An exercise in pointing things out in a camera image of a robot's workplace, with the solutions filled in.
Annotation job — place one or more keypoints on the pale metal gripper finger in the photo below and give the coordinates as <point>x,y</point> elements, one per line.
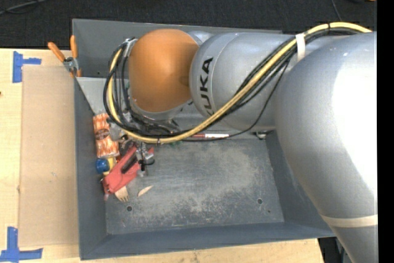
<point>141,163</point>
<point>149,158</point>

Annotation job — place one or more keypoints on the red flat tool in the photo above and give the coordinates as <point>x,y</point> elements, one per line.
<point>123,170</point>

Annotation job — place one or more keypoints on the pale wooden spoon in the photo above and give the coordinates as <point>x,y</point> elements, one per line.
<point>144,191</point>

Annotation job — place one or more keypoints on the pale wooden fork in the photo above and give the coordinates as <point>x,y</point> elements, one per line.
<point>122,194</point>

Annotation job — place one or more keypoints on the blue round cap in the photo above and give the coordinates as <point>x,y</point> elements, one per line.
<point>102,165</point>

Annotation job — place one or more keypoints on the grey metal bin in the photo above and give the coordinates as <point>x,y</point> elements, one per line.
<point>200,181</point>

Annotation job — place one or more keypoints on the brown cardboard board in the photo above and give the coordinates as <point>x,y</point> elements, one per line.
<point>46,148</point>

